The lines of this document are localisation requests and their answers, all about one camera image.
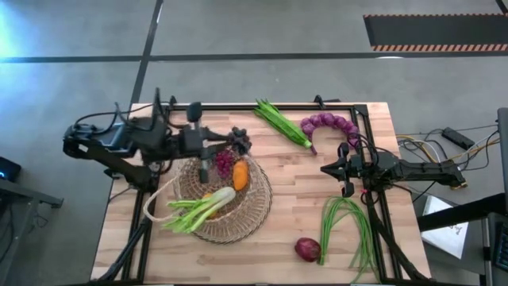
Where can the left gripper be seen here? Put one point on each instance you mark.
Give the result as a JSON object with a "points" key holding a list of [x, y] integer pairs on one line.
{"points": [[194, 141]]}

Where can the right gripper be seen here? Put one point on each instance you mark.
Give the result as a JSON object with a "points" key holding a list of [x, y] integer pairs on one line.
{"points": [[349, 168]]}

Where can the purple grape bunch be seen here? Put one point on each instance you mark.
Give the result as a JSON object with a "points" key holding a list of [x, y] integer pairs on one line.
{"points": [[224, 161]]}

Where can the black grape bunch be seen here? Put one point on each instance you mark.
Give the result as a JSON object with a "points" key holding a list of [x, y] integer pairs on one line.
{"points": [[243, 140]]}

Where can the orange oblong vegetable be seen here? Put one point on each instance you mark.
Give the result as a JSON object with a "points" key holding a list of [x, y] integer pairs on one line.
{"points": [[240, 176]]}

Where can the white and green leek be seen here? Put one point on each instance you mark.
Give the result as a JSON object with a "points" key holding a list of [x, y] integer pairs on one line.
{"points": [[218, 198]]}

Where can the green leafy vegetable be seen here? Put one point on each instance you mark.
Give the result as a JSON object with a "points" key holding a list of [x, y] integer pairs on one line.
{"points": [[283, 124]]}

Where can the woven straw basket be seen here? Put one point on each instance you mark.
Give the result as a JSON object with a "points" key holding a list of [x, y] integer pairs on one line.
{"points": [[254, 206]]}

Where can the green long beans bunch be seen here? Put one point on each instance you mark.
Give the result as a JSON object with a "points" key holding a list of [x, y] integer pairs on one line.
{"points": [[324, 242]]}

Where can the red onion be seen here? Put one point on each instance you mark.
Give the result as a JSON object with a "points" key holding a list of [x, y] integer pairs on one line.
{"points": [[307, 249]]}

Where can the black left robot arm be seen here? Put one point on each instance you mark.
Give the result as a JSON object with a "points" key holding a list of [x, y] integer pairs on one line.
{"points": [[151, 139]]}

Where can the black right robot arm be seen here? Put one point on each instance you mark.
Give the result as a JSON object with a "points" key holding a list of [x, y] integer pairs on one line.
{"points": [[416, 171]]}

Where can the white box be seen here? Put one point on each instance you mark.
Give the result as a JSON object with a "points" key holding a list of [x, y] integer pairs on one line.
{"points": [[444, 230]]}

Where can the black power adapter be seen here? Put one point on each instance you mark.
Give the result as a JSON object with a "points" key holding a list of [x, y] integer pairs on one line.
{"points": [[458, 138]]}

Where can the black bar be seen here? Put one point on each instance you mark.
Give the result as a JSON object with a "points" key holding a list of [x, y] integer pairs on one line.
{"points": [[460, 214]]}

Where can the grey cabinet edge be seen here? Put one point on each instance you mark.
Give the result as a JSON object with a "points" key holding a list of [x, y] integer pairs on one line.
{"points": [[503, 147]]}

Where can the black hazard-striped floor mat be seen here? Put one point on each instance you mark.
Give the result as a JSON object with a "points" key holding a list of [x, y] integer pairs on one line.
{"points": [[436, 29]]}

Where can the grey metal stand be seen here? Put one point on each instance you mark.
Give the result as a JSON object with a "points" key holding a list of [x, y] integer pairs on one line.
{"points": [[24, 194]]}

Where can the black device with blue light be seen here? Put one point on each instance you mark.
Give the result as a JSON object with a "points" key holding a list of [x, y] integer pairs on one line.
{"points": [[8, 168]]}

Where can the black frame clamp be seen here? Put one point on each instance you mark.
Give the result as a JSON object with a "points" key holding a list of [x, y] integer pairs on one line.
{"points": [[319, 100], [172, 100]]}

